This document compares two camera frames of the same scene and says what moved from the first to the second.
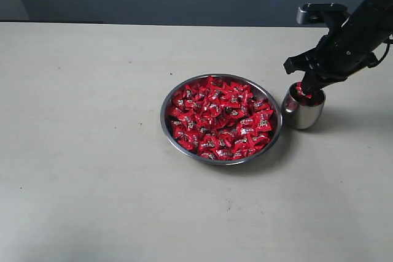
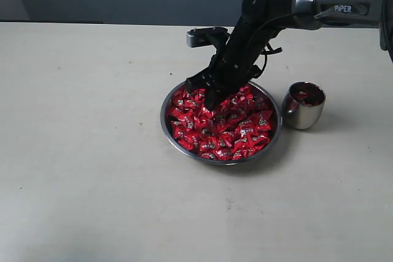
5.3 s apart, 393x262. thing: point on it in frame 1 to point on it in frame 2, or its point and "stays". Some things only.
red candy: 261,121 stays
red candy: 224,154 stays
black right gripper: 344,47 to 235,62
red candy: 189,121 stays
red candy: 298,87 to 301,96
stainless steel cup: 302,110 stays
